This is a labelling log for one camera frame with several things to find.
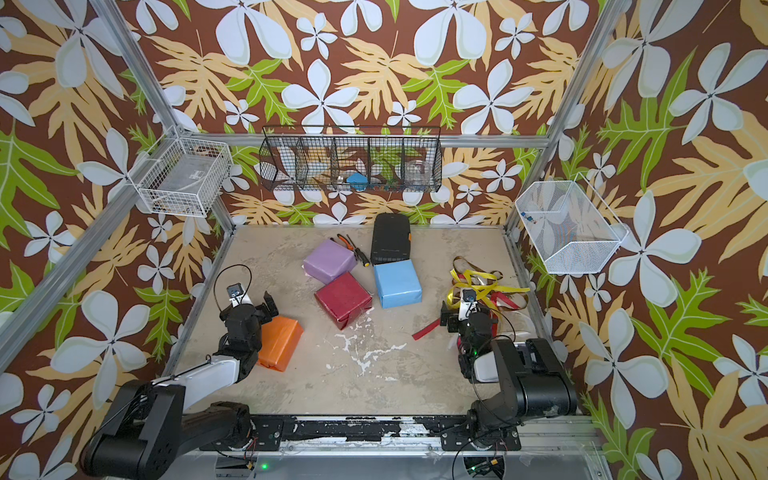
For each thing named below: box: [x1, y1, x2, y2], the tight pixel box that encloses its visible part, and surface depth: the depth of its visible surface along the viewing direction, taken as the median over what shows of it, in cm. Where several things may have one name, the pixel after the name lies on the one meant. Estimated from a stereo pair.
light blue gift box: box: [374, 259, 423, 309], surface depth 98 cm
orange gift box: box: [258, 316, 304, 373], surface depth 85 cm
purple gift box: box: [303, 240, 358, 285], surface depth 103 cm
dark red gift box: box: [314, 271, 373, 331], surface depth 93 cm
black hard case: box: [371, 212, 412, 265], surface depth 116 cm
